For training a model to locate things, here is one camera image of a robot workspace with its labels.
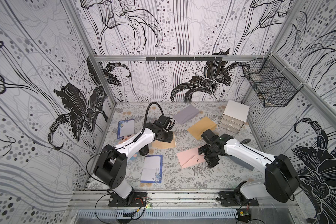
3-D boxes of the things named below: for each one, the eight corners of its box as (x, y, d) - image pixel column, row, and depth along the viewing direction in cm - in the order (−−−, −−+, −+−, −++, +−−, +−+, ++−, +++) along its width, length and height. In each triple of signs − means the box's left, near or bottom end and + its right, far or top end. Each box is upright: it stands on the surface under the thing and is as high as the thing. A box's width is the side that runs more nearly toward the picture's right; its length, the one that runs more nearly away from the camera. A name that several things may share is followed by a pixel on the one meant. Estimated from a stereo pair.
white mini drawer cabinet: (217, 127, 105) (222, 116, 94) (223, 112, 114) (228, 100, 103) (238, 135, 100) (246, 124, 89) (241, 118, 110) (249, 106, 99)
